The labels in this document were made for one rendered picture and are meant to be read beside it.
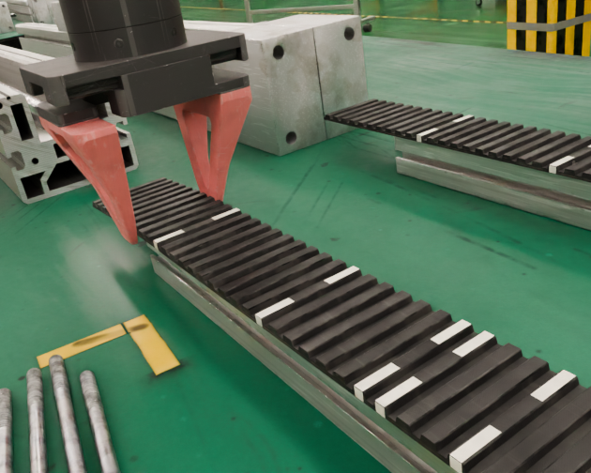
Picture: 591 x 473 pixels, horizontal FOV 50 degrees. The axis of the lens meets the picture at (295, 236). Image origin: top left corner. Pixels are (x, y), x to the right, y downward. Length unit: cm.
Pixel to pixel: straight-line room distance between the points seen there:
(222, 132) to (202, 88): 3
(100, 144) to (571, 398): 22
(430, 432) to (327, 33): 41
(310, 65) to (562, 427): 40
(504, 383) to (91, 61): 23
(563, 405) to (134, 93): 22
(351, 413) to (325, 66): 37
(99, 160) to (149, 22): 7
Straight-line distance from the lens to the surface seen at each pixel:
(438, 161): 44
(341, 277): 26
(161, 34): 32
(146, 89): 32
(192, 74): 32
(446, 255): 35
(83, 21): 33
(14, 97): 54
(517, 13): 391
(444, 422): 19
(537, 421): 20
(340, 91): 56
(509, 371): 21
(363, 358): 22
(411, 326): 23
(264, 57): 51
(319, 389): 24
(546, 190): 39
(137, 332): 32
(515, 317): 30
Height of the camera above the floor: 95
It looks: 25 degrees down
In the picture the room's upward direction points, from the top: 9 degrees counter-clockwise
